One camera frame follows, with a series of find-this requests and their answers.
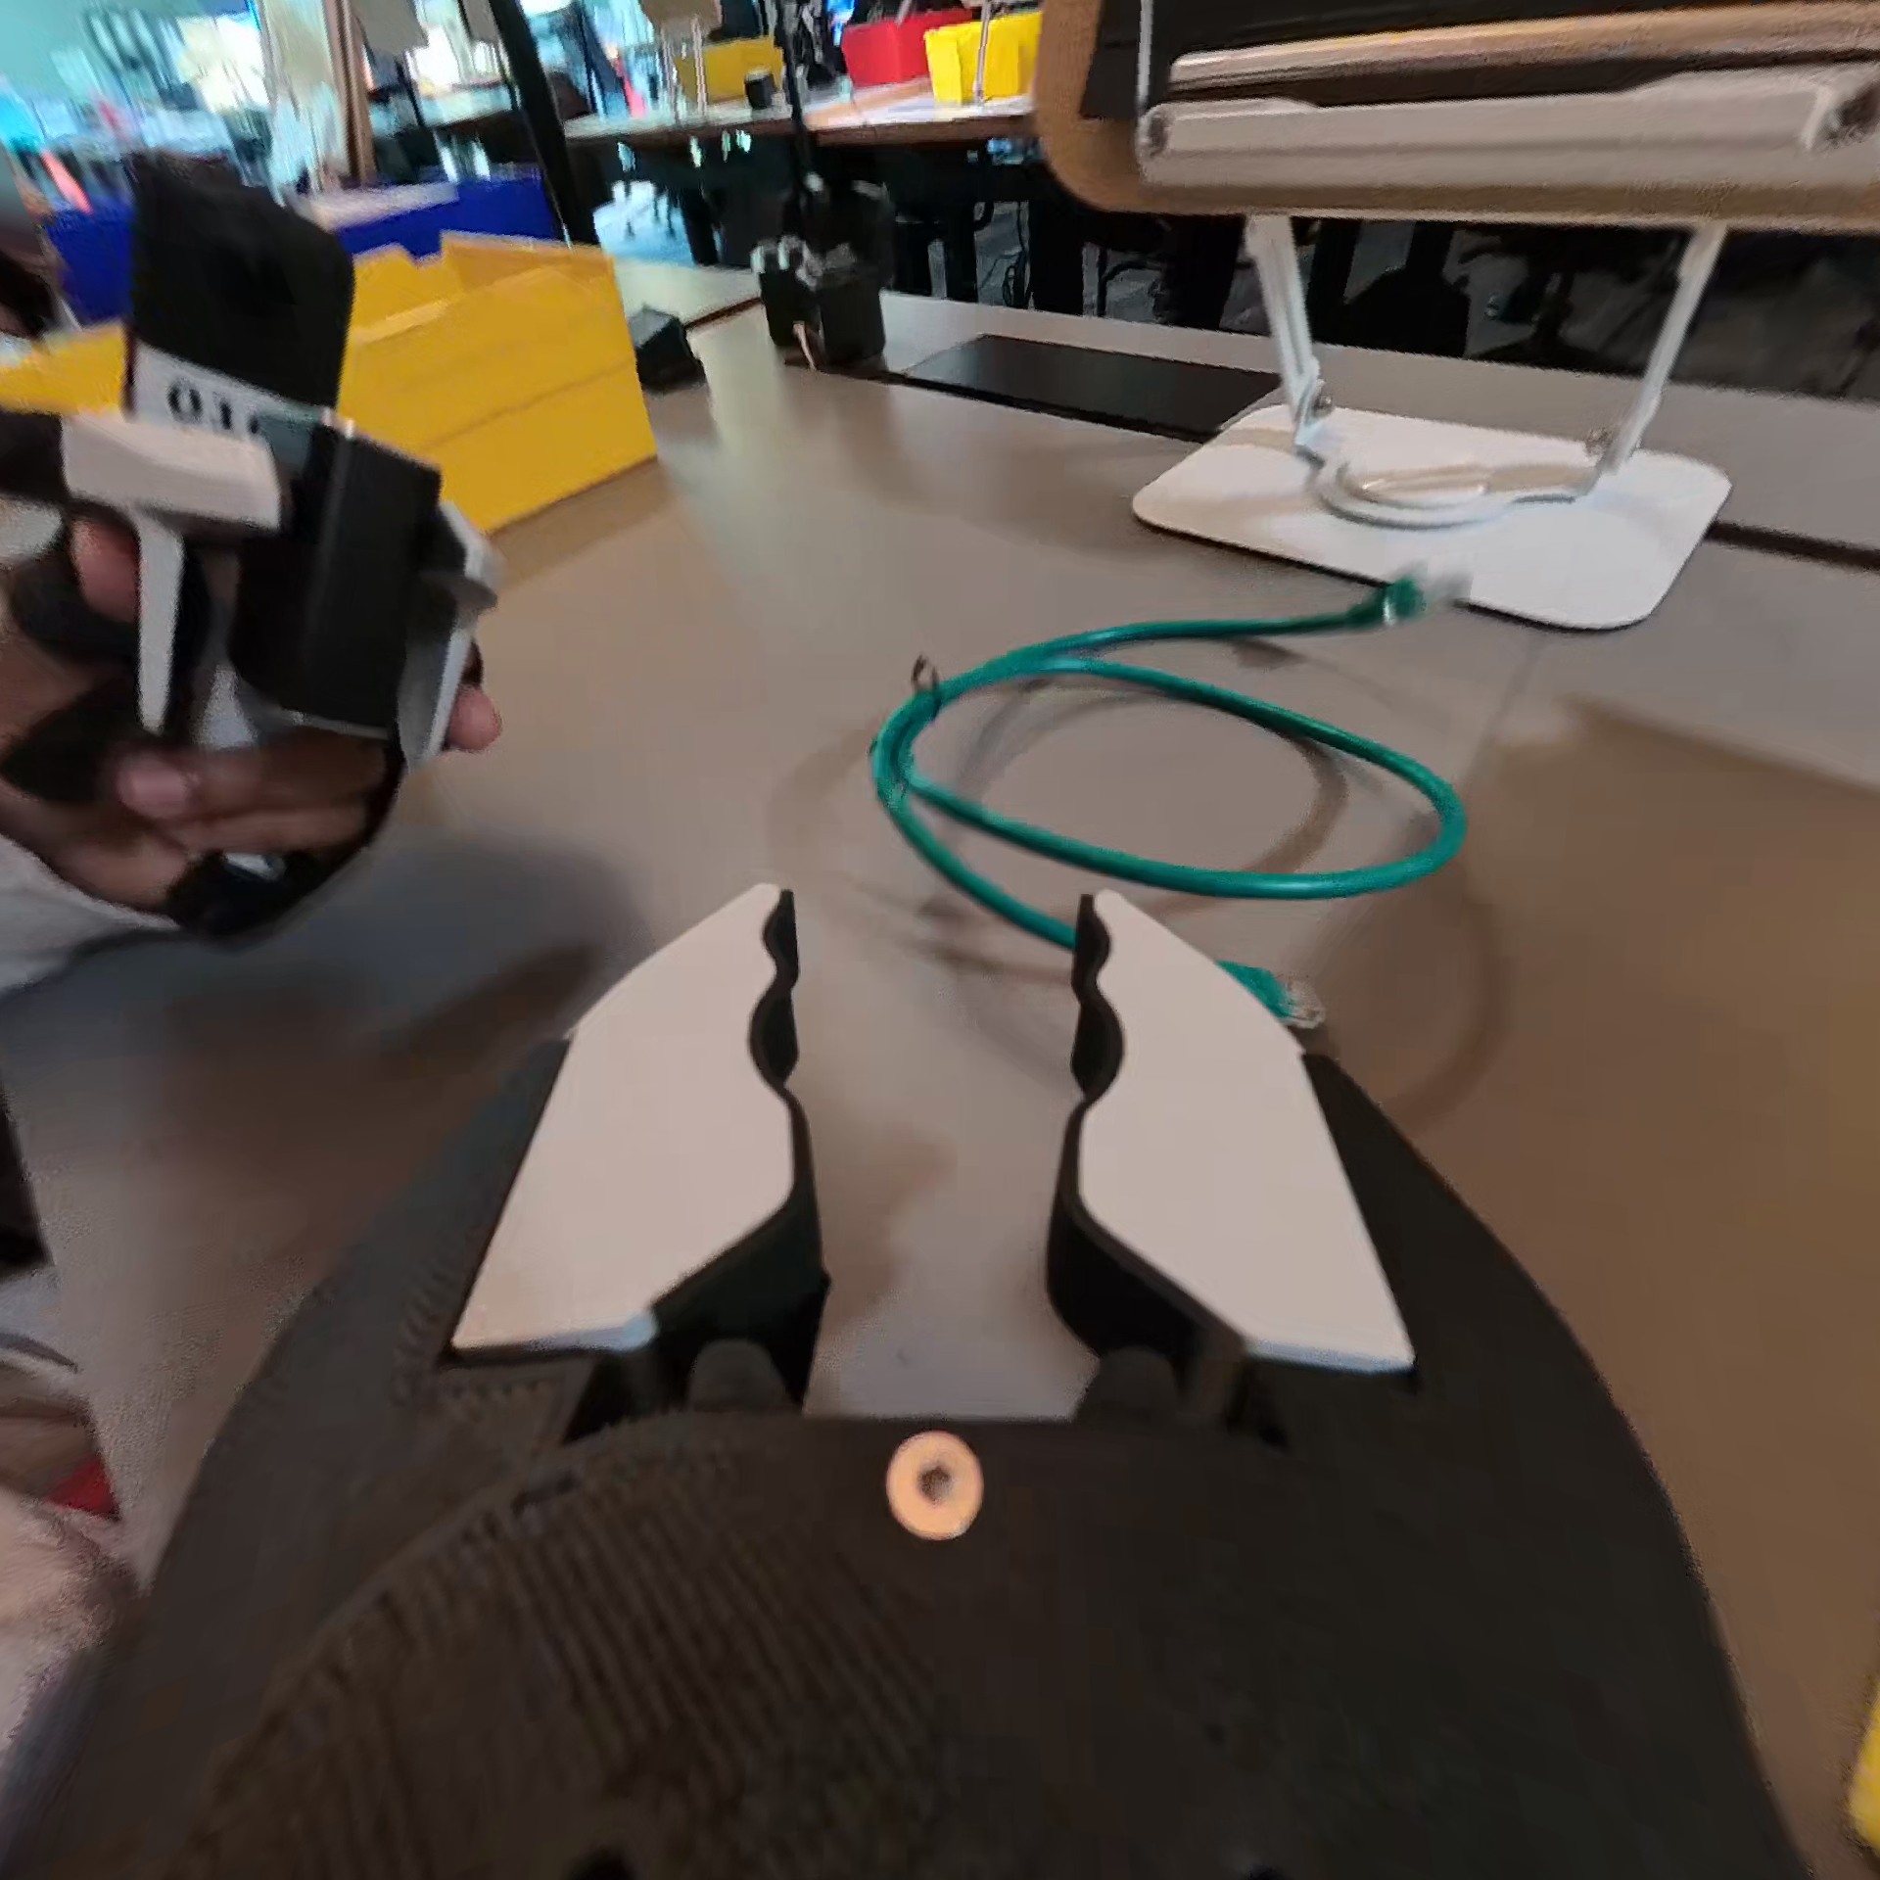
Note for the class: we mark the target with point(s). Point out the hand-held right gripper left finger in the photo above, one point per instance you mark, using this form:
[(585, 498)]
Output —
[(647, 1147)]

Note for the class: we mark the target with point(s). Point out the white metal stand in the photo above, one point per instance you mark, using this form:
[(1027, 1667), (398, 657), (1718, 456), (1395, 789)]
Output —
[(1469, 529)]

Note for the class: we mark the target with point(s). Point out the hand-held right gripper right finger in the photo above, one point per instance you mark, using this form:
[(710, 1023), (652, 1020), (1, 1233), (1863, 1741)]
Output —
[(1233, 1175)]

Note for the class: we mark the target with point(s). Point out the person's left forearm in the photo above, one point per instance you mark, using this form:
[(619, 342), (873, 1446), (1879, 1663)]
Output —
[(43, 925)]

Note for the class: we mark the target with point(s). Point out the black slanted pole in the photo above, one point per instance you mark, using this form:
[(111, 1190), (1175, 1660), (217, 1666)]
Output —
[(536, 117)]

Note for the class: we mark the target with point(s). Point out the long work table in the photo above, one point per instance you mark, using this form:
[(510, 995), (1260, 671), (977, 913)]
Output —
[(883, 114)]

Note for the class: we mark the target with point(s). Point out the large yellow plastic bin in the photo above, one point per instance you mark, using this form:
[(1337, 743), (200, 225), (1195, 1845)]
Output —
[(513, 380)]

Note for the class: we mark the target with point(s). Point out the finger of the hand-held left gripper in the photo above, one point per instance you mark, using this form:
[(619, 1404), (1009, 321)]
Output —
[(447, 632), (178, 470)]

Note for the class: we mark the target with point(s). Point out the small black box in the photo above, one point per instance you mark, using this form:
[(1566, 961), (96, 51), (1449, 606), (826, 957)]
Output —
[(662, 351)]

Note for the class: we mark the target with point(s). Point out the blue plastic bin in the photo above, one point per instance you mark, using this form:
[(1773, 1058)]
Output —
[(442, 212)]

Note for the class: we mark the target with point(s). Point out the black pole clamp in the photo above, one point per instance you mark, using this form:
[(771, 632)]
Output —
[(838, 316)]

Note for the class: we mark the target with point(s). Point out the person's left hand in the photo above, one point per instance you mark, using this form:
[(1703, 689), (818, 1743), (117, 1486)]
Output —
[(248, 793)]

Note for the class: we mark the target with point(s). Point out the small red bin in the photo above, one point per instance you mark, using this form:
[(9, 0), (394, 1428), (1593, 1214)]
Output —
[(902, 48)]

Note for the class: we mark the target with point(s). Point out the small yellow bin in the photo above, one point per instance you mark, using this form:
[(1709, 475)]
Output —
[(733, 69), (999, 59)]

